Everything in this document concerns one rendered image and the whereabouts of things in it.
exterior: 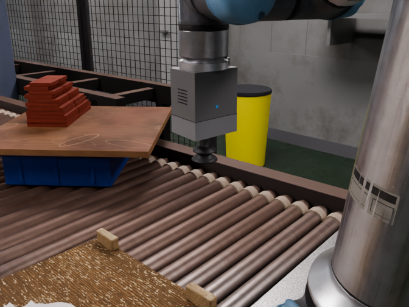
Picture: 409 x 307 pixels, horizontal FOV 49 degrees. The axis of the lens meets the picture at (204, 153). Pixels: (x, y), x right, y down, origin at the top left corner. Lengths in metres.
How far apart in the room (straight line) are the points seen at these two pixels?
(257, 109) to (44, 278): 3.05
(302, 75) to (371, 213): 4.19
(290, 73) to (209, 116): 3.90
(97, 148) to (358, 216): 0.95
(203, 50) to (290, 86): 3.93
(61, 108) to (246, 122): 2.51
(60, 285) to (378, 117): 0.67
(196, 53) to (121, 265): 0.43
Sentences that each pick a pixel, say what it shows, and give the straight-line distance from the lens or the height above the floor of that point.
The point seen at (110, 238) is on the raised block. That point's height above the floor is 0.96.
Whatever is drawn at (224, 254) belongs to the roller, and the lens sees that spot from 0.93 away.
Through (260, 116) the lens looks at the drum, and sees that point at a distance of 3.79.
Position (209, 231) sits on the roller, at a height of 0.92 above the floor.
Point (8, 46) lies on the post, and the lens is 2.51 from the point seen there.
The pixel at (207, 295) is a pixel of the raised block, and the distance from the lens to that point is 0.75.
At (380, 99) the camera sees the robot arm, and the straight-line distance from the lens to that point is 0.29.
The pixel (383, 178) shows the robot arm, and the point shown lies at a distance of 0.30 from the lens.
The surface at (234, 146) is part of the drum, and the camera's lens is 3.86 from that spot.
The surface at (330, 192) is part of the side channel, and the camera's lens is 1.17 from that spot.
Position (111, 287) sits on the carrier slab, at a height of 0.94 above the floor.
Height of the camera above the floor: 1.41
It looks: 19 degrees down
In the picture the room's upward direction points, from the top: straight up
